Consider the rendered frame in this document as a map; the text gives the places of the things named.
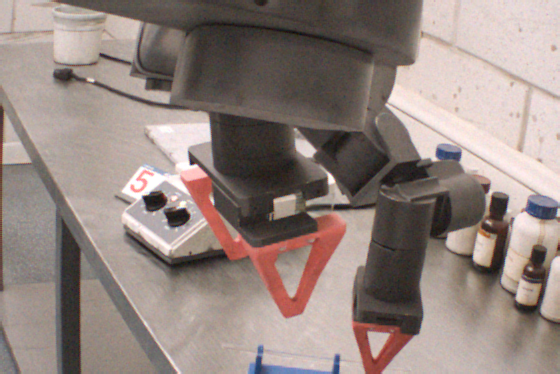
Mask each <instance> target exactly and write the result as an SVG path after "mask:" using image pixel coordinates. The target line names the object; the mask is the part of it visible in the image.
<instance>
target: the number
mask: <svg viewBox="0 0 560 374"><path fill-rule="evenodd" d="M166 178H167V177H165V176H163V175H160V174H158V173H156V172H154V171H152V170H149V169H147V168H143V167H142V168H141V169H140V170H139V171H138V172H137V174H136V175H135V177H134V179H133V180H132V181H131V182H130V183H129V185H128V186H127V187H126V188H125V190H129V191H131V192H133V193H135V194H137V195H139V196H141V194H143V193H145V192H148V191H149V190H152V189H153V188H155V187H156V186H157V185H158V184H159V183H160V182H162V181H163V180H164V179H166Z"/></svg>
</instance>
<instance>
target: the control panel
mask: <svg viewBox="0 0 560 374"><path fill-rule="evenodd" d="M157 190H162V191H163V192H164V194H165V195H166V196H167V198H168V201H167V203H166V205H165V206H164V207H163V208H161V209H160V210H158V211H155V212H149V211H147V210H146V209H145V202H144V201H143V199H142V198H141V199H140V200H138V201H137V202H136V203H135V204H134V205H133V206H131V207H130V208H129V209H127V210H125V211H126V212H127V213H128V214H129V215H131V216H132V217H134V218H135V219H136V220H137V221H138V222H140V223H141V224H143V225H144V226H145V227H147V229H149V230H150V231H152V232H153V233H154V234H156V235H157V236H159V237H161V238H162V239H163V240H165V241H166V242H168V243H169V244H171V243H173V242H174V241H176V240H177V239H178V238H179V237H181V236H182V235H183V234H185V233H186V232H187V231H188V230H190V229H191V227H193V226H194V225H195V224H196V223H198V222H199V221H202V220H203V219H204V216H203V215H202V213H201V212H200V210H199V209H198V207H197V205H196V204H195V202H194V201H193V199H192V197H191V196H190V195H188V193H186V192H184V191H183V190H181V189H178V188H176V187H175V186H173V185H171V183H169V182H168V181H166V180H165V181H163V182H162V183H161V184H159V185H158V186H157V187H156V188H155V189H154V190H151V191H157ZM151 191H149V192H151ZM173 196H177V199H176V200H171V198H172V197H173ZM182 201H185V202H186V204H185V206H187V208H188V210H189V213H190V218H189V220H188V221H187V222H186V223H185V224H183V225H181V226H178V227H172V226H170V225H169V224H168V222H167V218H166V216H165V215H164V213H163V210H164V209H166V208H171V207H176V206H180V203H181V202H182Z"/></svg>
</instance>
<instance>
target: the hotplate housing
mask: <svg viewBox="0 0 560 374"><path fill-rule="evenodd" d="M165 180H166V181H168V182H169V183H171V185H173V186H175V187H176V188H178V189H181V190H183V191H184V192H186V193H188V189H186V187H185V186H184V184H183V183H182V181H181V178H180V174H179V175H172V176H171V177H169V178H166V179H164V180H163V181H165ZM163 181H162V182H163ZM162 182H160V183H159V184H161V183H162ZM159 184H158V185H159ZM158 185H157V186H158ZM157 186H156V187H157ZM156 187H155V188H156ZM155 188H153V189H152V190H154V189H155ZM188 195H190V194H189V193H188ZM295 203H296V196H294V194H291V195H287V196H283V197H280V198H276V199H274V208H275V212H273V213H271V214H268V215H267V217H268V221H273V220H276V219H280V218H283V217H287V216H290V215H294V210H295ZM216 211H217V210H216ZM217 212H218V211H217ZM218 214H219V216H220V218H221V219H222V221H223V223H224V225H226V227H227V229H228V231H229V232H230V234H231V236H232V238H233V239H236V238H237V237H238V234H239V232H238V231H237V230H236V229H235V228H234V227H233V226H232V225H230V224H229V223H228V222H227V221H226V220H225V219H224V218H223V217H222V216H221V214H220V213H219V212H218ZM122 223H124V224H123V228H124V229H126V230H127V232H129V233H130V234H132V235H133V236H134V237H136V238H137V239H138V240H139V241H140V242H141V243H143V244H144V245H146V246H147V247H148V248H150V249H151V251H153V252H154V253H156V254H157V255H158V256H160V257H162V258H164V259H165V260H166V261H167V262H168V263H170V264H174V263H182V262H187V261H192V260H196V259H200V258H205V257H210V256H214V255H218V254H226V253H225V252H224V250H223V248H222V247H221V245H220V243H219V242H218V240H217V238H216V237H215V235H214V233H213V231H212V228H211V227H210V225H209V223H208V222H207V221H206V220H205V218H204V219H203V220H202V221H199V222H198V223H196V224H195V225H194V226H193V227H191V229H190V230H188V231H187V232H186V233H185V234H183V235H182V236H181V237H179V238H178V239H177V240H176V241H174V242H173V243H171V244H169V243H168V242H166V241H165V240H163V239H162V238H161V237H159V236H157V235H156V234H154V233H153V232H152V231H150V230H149V229H147V227H145V226H144V225H143V224H141V223H140V222H138V221H137V220H136V219H135V218H134V217H132V216H131V215H129V214H128V213H127V212H126V211H124V214H123V215H122Z"/></svg>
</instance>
